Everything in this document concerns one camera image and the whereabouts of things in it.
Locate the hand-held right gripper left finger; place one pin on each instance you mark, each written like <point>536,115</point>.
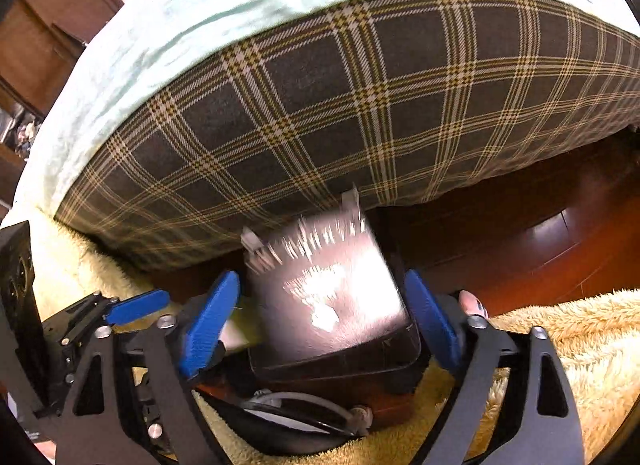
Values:
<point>210,320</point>

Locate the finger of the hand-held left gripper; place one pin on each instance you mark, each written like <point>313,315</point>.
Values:
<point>147,395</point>
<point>137,306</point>

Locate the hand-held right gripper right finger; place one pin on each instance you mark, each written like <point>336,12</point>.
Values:
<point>432,320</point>

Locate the silver foil bag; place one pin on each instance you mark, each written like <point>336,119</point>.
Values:
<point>320,285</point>

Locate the person's left forearm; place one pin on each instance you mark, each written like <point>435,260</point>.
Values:
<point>45,450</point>

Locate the person's toe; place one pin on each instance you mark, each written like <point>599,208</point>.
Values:
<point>471,304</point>

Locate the black curved object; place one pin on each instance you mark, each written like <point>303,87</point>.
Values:
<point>280,432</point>

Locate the yellow fluffy rug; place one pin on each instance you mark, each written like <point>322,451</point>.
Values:
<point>575,345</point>

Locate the shelf clutter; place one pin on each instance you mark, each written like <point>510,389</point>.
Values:
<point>22,135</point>

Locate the wooden cabinet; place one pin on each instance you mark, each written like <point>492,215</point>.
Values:
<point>45,35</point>

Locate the light green bed sheet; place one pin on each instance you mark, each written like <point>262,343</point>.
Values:
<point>175,20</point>

